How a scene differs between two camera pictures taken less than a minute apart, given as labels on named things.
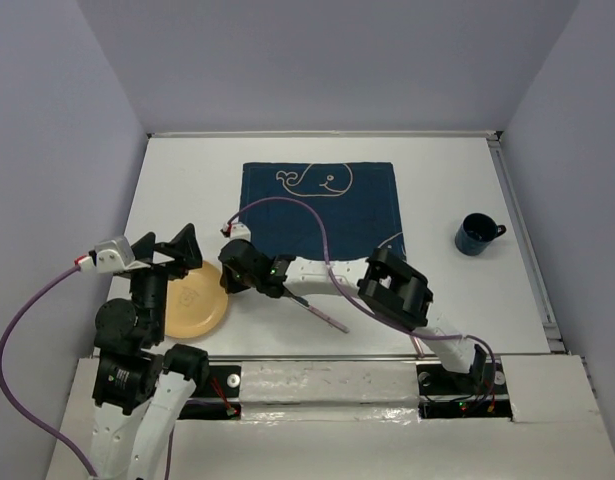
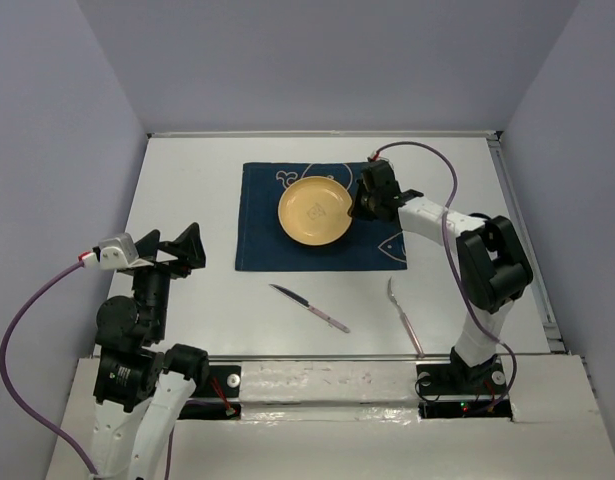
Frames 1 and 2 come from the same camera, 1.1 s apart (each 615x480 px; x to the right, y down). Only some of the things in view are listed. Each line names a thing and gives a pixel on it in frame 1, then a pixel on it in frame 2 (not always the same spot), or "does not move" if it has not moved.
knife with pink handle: x=320 y=315 does not move
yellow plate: x=194 y=303 -> x=314 y=210
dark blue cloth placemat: x=323 y=209 does not move
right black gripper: x=231 y=283 -> x=361 y=187
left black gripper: x=186 y=250 does not move
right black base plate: x=481 y=393 does not move
